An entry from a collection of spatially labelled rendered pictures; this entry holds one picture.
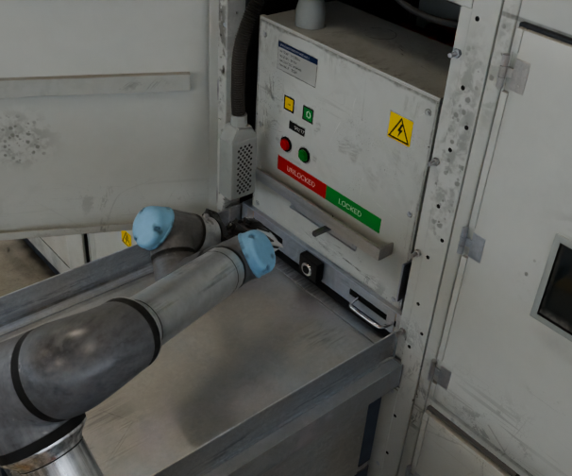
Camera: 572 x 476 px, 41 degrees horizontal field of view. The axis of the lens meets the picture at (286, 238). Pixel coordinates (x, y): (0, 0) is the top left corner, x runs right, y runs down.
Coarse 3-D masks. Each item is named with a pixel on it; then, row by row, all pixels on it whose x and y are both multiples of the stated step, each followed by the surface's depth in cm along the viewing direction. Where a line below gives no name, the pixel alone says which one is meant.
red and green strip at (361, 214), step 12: (288, 168) 168; (300, 180) 166; (312, 180) 163; (324, 192) 161; (336, 192) 158; (336, 204) 160; (348, 204) 156; (360, 216) 155; (372, 216) 152; (372, 228) 153
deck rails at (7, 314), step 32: (128, 256) 170; (32, 288) 157; (64, 288) 162; (96, 288) 167; (0, 320) 155; (32, 320) 157; (384, 352) 152; (320, 384) 141; (256, 416) 132; (288, 416) 139; (224, 448) 130
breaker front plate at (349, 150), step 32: (288, 32) 153; (320, 64) 149; (352, 64) 142; (320, 96) 152; (352, 96) 145; (384, 96) 138; (416, 96) 132; (256, 128) 173; (288, 128) 164; (320, 128) 155; (352, 128) 148; (384, 128) 141; (416, 128) 135; (288, 160) 167; (320, 160) 159; (352, 160) 151; (384, 160) 144; (416, 160) 138; (256, 192) 182; (352, 192) 154; (384, 192) 147; (416, 192) 140; (288, 224) 176; (320, 224) 166; (352, 224) 158; (384, 224) 150; (352, 256) 161; (384, 288) 157
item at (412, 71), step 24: (336, 0) 170; (288, 24) 156; (336, 24) 157; (360, 24) 158; (384, 24) 159; (336, 48) 145; (360, 48) 147; (384, 48) 147; (408, 48) 148; (432, 48) 149; (384, 72) 137; (408, 72) 138; (432, 72) 139; (432, 96) 130; (432, 144) 134
